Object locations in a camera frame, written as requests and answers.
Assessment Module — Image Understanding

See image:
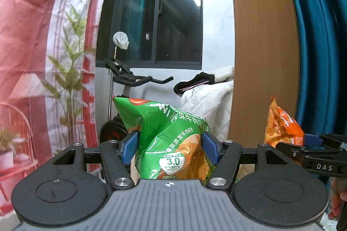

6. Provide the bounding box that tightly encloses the green snack bag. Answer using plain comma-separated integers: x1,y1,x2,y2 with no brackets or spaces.
112,96,219,186

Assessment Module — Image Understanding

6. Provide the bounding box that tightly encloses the teal curtain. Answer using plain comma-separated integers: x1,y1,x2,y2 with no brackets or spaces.
277,0,347,139

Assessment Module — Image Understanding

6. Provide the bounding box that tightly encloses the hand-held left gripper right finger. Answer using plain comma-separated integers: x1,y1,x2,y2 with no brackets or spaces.
202,132,299,190

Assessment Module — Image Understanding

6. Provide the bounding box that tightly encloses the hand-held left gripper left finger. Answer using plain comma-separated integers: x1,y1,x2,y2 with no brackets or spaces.
51,130,139,191

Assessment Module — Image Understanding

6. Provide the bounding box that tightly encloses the dark sliding window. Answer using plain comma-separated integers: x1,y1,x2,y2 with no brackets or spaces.
119,0,204,66

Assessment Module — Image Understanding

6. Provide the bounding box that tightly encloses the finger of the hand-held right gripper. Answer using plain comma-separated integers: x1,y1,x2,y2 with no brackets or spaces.
304,133,347,150
276,141,344,175

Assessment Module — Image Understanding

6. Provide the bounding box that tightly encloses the black exercise bike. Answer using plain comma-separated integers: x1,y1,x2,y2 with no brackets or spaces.
99,58,174,145

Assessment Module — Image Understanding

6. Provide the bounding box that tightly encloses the person's right hand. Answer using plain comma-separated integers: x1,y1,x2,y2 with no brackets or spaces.
329,177,347,221

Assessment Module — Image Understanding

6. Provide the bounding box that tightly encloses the wooden panel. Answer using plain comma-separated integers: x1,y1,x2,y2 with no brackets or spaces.
226,0,307,149

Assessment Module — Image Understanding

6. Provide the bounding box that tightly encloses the black fuzzy garment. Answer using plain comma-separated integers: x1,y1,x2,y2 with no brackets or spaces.
173,72,216,97

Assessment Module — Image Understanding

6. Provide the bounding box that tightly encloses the white quilted blanket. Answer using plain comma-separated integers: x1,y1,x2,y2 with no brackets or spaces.
180,65,235,142

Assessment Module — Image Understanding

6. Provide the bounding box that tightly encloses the white cap on stand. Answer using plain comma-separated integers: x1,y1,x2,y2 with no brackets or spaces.
108,31,130,123

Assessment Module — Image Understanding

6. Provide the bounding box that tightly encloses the orange snack bag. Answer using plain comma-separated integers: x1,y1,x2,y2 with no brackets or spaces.
264,96,305,147

